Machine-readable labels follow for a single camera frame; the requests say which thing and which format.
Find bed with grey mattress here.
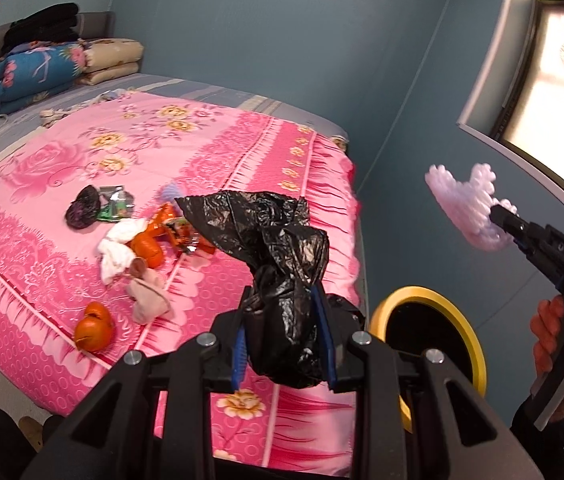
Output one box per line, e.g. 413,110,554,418
0,8,371,311

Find blue floral folded quilt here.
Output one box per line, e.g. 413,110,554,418
0,41,86,115

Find green silver snack wrapper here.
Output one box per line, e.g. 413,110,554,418
96,185,134,223

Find small dark purple plastic bag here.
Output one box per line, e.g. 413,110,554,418
64,185,101,231

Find orange peel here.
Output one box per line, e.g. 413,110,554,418
74,301,115,353
128,232,165,269

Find white foam fruit net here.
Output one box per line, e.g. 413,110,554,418
424,164,517,252

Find person's right hand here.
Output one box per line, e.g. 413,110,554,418
530,296,564,422

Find orange brown snack bag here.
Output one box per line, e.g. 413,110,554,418
145,203,216,255

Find large black plastic bag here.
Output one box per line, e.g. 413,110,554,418
174,188,367,391

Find window with dark frame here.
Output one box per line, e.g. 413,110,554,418
458,0,564,205

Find black clothing pile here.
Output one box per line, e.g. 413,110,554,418
1,2,79,55

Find beige folded quilt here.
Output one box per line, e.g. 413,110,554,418
78,38,144,86

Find pink floral bed sheet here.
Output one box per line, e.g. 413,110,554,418
0,90,362,478

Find yellow rimmed black trash bin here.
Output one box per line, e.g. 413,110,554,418
369,286,487,437

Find pink cloth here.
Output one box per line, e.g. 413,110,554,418
126,257,172,325

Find white tissue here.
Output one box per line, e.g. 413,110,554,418
105,218,148,245
96,238,136,285

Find purple foam fruit net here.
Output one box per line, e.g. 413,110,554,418
160,183,186,205

